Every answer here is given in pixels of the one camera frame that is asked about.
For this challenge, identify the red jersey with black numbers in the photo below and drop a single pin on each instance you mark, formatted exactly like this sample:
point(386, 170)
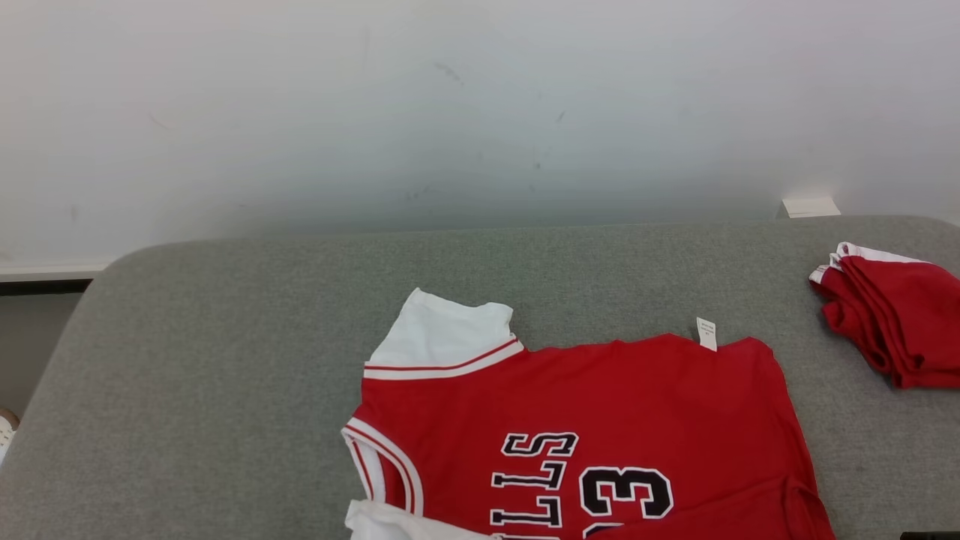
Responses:
point(637, 405)

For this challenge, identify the red shorts with white stripes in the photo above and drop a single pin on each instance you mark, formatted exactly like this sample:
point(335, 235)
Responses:
point(900, 315)

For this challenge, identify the white baseboard strip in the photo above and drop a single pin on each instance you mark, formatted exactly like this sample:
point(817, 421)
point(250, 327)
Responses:
point(45, 276)

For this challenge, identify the white perforated laundry basket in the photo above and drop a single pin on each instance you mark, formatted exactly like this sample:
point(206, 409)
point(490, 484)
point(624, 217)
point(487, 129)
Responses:
point(6, 431)

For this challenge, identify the white wall box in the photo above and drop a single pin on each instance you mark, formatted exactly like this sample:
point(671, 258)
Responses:
point(811, 207)

